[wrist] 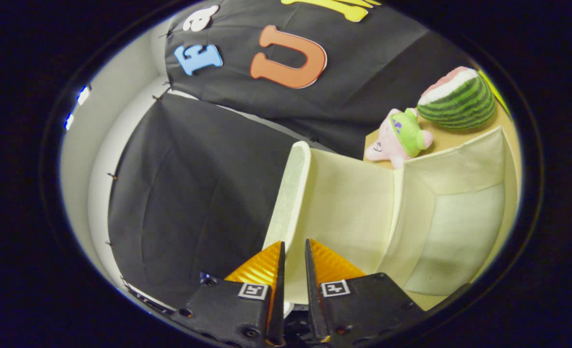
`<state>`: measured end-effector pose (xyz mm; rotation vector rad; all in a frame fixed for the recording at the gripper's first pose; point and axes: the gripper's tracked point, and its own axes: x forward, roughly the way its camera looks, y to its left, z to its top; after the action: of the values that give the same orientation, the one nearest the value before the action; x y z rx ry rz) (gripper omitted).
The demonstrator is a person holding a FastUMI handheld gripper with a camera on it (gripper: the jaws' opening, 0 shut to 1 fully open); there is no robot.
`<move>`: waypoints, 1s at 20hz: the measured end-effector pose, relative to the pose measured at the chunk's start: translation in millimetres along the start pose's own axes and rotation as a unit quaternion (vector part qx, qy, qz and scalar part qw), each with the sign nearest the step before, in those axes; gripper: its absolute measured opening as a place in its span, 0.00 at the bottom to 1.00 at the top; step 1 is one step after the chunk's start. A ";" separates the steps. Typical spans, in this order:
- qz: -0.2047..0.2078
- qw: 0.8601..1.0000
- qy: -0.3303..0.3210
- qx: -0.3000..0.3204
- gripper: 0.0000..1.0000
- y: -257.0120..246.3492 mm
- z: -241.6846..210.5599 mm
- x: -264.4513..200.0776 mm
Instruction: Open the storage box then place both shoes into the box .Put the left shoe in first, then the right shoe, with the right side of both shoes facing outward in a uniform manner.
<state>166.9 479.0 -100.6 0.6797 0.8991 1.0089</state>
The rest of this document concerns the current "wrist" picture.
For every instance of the pale green fabric storage box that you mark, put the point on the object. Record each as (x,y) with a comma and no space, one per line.
(344,203)

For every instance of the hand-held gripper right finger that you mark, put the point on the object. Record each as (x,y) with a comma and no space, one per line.
(312,299)

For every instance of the pink and green plush toy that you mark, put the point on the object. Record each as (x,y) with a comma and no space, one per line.
(392,142)

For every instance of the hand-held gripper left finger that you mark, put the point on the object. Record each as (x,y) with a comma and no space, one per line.
(278,299)

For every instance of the watermelon slice plush toy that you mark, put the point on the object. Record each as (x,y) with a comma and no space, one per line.
(460,101)

